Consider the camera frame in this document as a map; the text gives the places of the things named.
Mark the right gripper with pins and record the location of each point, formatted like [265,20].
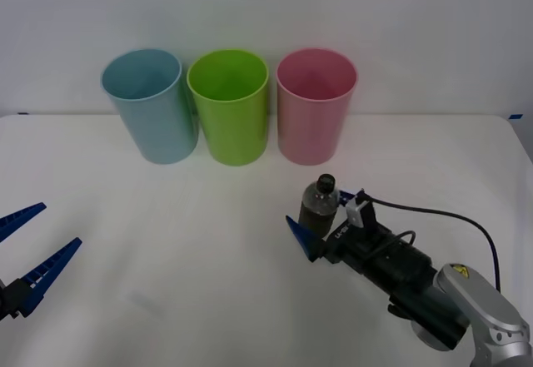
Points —
[362,250]

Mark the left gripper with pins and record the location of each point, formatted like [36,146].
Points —
[2,300]

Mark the small clear plastic bottle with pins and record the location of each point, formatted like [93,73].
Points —
[316,217]

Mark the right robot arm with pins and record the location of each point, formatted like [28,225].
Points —
[470,300]

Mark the pink plastic bin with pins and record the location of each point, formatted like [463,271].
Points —
[310,132]

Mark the green plastic bin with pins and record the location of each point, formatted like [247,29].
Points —
[233,134]

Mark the pale blue plastic bin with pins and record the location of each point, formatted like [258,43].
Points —
[160,130]

